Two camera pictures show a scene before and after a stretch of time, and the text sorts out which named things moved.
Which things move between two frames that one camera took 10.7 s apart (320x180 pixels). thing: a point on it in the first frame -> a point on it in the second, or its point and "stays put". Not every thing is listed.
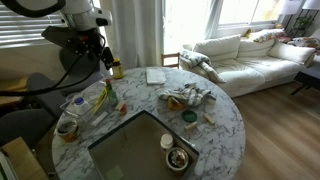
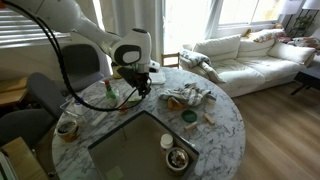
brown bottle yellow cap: (117, 69) stays put
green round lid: (189, 116) stays put
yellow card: (100, 100) -> (134, 98)
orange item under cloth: (174, 105) stays put
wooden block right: (210, 119) stays put
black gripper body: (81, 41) -> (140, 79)
